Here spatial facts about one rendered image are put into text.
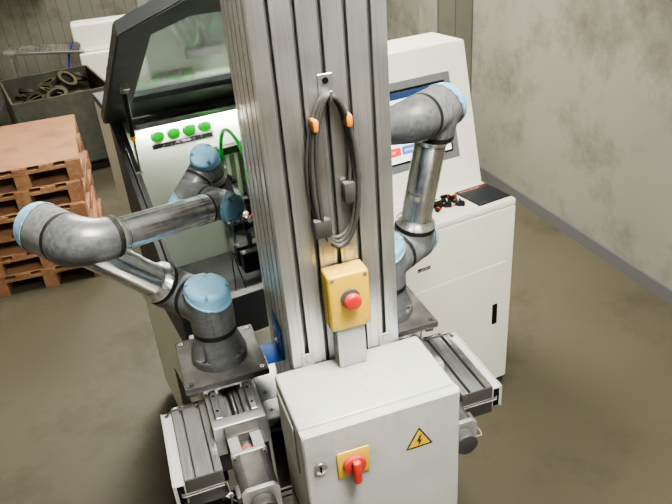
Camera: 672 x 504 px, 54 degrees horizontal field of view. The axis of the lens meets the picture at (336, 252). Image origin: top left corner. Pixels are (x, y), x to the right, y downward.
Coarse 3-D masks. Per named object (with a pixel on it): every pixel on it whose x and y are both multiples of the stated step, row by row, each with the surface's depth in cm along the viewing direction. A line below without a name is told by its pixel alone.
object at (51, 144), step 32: (0, 128) 469; (32, 128) 463; (64, 128) 458; (0, 160) 409; (32, 160) 405; (64, 160) 401; (0, 192) 399; (32, 192) 401; (64, 192) 426; (0, 224) 423; (0, 256) 413; (32, 256) 417; (0, 288) 419
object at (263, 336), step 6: (258, 330) 234; (264, 330) 234; (258, 336) 234; (264, 336) 235; (270, 336) 237; (264, 342) 237; (270, 342) 238; (228, 474) 254; (234, 474) 256; (228, 480) 255; (234, 480) 257; (234, 486) 258
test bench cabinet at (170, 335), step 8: (160, 312) 264; (160, 320) 272; (168, 320) 248; (160, 328) 281; (168, 328) 256; (168, 336) 263; (176, 336) 241; (168, 344) 271; (168, 352) 280; (168, 360) 289; (176, 360) 262; (176, 368) 270; (176, 376) 276; (176, 384) 288; (176, 392) 298; (184, 392) 267; (184, 400) 276; (192, 400) 254
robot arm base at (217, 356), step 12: (228, 336) 174; (240, 336) 179; (192, 348) 178; (204, 348) 173; (216, 348) 173; (228, 348) 174; (240, 348) 178; (192, 360) 178; (204, 360) 176; (216, 360) 174; (228, 360) 174; (240, 360) 177; (216, 372) 175
